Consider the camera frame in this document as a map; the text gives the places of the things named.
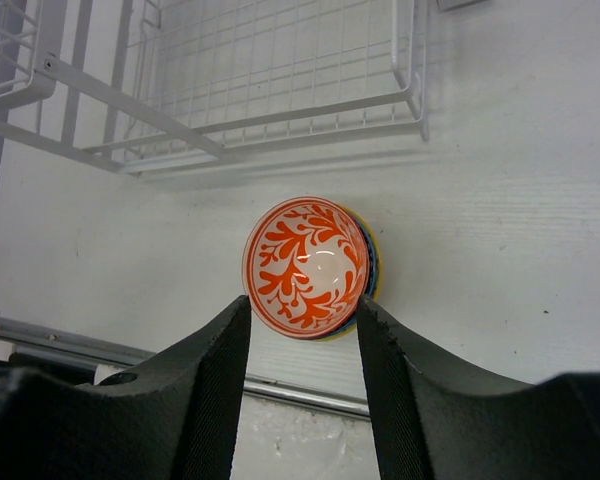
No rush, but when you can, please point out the yellow blue patterned bowl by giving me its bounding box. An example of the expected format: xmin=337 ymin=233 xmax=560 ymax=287
xmin=324 ymin=204 xmax=384 ymax=344

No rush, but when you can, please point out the white wire dish rack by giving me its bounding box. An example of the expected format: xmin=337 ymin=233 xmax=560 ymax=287
xmin=0 ymin=1 xmax=430 ymax=174

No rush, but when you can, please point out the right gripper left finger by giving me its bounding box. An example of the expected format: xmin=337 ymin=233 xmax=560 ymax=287
xmin=0 ymin=296 xmax=251 ymax=479

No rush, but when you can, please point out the orange floral patterned bowl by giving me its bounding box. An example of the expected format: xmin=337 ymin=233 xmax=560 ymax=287
xmin=241 ymin=196 xmax=382 ymax=340

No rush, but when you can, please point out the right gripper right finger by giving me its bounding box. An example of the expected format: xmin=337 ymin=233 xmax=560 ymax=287
xmin=356 ymin=296 xmax=600 ymax=479

